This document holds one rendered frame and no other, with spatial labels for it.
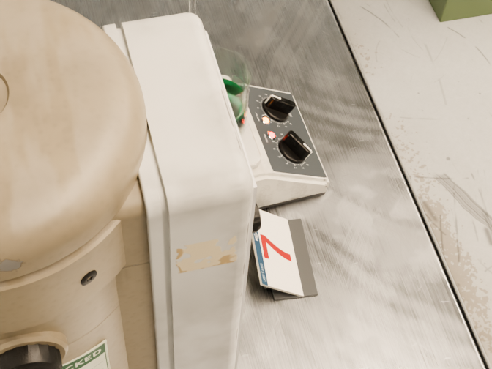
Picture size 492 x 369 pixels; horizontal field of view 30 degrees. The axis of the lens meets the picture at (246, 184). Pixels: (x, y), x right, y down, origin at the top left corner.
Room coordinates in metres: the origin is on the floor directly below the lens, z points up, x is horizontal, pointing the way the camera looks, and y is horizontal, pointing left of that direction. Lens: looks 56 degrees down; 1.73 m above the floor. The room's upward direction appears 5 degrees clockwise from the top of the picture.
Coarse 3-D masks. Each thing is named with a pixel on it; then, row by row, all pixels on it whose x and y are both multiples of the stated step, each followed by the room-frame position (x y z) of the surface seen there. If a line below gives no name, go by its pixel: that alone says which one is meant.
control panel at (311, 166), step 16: (256, 96) 0.63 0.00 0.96; (288, 96) 0.65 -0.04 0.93; (256, 112) 0.60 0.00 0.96; (256, 128) 0.58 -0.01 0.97; (272, 128) 0.59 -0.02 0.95; (288, 128) 0.60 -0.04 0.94; (304, 128) 0.61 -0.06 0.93; (272, 144) 0.56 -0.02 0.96; (272, 160) 0.54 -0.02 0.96; (288, 160) 0.55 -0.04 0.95; (304, 160) 0.56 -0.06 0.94; (320, 176) 0.54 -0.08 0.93
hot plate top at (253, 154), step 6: (246, 126) 0.56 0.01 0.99; (246, 132) 0.55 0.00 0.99; (252, 132) 0.56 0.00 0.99; (246, 138) 0.55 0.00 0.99; (252, 138) 0.55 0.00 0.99; (246, 144) 0.54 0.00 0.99; (252, 144) 0.54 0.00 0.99; (246, 150) 0.53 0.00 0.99; (252, 150) 0.53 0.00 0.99; (258, 150) 0.53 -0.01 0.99; (252, 156) 0.53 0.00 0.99; (258, 156) 0.53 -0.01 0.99; (252, 162) 0.52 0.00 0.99; (258, 162) 0.52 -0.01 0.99; (252, 168) 0.51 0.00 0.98
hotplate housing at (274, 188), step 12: (252, 120) 0.59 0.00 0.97; (264, 156) 0.54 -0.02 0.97; (264, 168) 0.53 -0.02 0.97; (264, 180) 0.51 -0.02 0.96; (276, 180) 0.52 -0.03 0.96; (288, 180) 0.53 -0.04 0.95; (300, 180) 0.53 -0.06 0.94; (312, 180) 0.54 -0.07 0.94; (324, 180) 0.54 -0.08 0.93; (264, 192) 0.52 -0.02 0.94; (276, 192) 0.52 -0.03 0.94; (288, 192) 0.52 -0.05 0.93; (300, 192) 0.53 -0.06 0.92; (312, 192) 0.53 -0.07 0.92; (324, 192) 0.54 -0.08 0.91; (264, 204) 0.52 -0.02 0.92; (276, 204) 0.52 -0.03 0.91
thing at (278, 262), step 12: (264, 216) 0.49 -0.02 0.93; (264, 228) 0.48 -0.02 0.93; (276, 228) 0.49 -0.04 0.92; (264, 240) 0.46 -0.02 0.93; (276, 240) 0.47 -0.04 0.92; (264, 252) 0.45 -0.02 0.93; (276, 252) 0.46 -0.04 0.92; (288, 252) 0.47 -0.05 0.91; (264, 264) 0.43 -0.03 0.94; (276, 264) 0.44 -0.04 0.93; (288, 264) 0.45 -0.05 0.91; (276, 276) 0.43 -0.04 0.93; (288, 276) 0.43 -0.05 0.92; (288, 288) 0.42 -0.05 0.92
